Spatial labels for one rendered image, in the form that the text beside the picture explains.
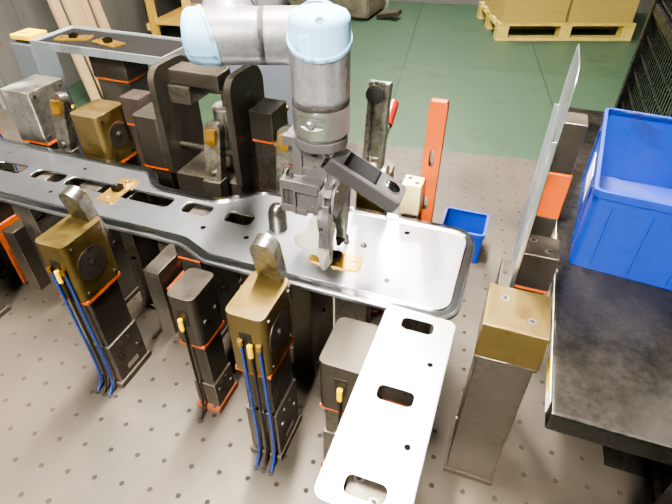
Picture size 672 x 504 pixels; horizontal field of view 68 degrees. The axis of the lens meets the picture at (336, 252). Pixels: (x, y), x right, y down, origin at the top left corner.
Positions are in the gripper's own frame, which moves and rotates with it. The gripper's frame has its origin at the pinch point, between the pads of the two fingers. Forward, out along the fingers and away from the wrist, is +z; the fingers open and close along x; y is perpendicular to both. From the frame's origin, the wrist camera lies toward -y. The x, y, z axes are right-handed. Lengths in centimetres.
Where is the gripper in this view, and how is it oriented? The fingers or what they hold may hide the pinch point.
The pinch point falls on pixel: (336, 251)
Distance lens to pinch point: 78.8
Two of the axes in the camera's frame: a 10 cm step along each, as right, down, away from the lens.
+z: 0.0, 7.8, 6.3
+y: -9.4, -2.2, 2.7
